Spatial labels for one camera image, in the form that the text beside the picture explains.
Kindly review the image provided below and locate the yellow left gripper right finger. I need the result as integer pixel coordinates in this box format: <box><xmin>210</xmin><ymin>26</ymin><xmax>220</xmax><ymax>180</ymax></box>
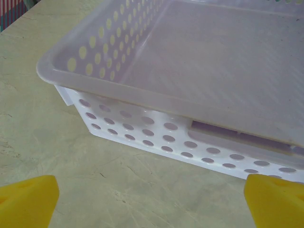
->
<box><xmin>244</xmin><ymin>173</ymin><xmax>304</xmax><ymax>228</ymax></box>

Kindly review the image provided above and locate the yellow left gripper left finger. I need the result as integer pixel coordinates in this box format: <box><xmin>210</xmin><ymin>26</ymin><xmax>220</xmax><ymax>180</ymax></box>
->
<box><xmin>0</xmin><ymin>175</ymin><xmax>60</xmax><ymax>228</ymax></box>

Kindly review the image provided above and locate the lavender perforated plastic basket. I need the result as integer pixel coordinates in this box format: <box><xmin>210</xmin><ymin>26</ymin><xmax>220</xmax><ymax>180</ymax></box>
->
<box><xmin>36</xmin><ymin>0</ymin><xmax>304</xmax><ymax>185</ymax></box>

